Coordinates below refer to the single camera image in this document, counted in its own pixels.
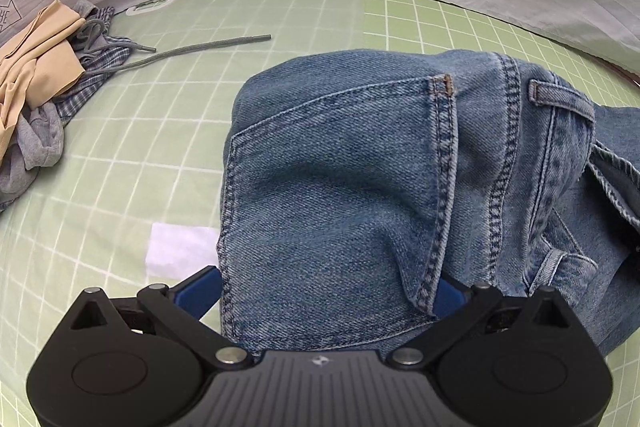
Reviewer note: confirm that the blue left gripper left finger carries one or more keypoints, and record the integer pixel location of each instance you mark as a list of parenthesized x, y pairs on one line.
[(197, 294)]

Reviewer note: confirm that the green grid cutting mat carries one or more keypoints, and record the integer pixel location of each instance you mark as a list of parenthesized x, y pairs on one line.
[(147, 147)]

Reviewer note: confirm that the blue denim jeans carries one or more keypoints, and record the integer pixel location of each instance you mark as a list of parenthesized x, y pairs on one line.
[(356, 181)]

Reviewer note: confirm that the beige garment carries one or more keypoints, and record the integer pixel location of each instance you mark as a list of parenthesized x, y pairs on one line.
[(38, 64)]

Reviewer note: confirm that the white paper label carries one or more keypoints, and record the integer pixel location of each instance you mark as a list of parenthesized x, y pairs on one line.
[(175, 252)]

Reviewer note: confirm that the grey hoodie with drawstring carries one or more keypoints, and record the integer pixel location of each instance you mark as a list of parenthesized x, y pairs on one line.
[(146, 55)]

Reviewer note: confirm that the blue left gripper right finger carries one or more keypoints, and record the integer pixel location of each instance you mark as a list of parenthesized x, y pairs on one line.
[(451, 295)]

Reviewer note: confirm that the blue plaid shirt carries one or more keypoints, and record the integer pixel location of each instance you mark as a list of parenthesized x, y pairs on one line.
[(38, 141)]

